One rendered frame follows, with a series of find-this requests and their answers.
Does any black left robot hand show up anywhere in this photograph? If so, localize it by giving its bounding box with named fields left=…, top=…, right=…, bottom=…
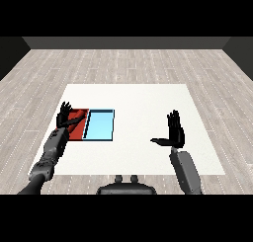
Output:
left=55, top=101, right=87, bottom=129

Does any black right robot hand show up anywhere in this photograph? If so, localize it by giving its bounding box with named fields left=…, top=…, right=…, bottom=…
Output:
left=149, top=109, right=186, bottom=149

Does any red shallow open box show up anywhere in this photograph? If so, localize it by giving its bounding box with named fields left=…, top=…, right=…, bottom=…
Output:
left=64, top=108, right=90, bottom=142

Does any light blue shallow open box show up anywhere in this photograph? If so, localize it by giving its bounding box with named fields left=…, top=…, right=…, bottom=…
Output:
left=82, top=109, right=116, bottom=142

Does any dark grey robot body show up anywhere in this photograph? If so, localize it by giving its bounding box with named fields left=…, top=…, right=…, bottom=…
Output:
left=96, top=174, right=157, bottom=196

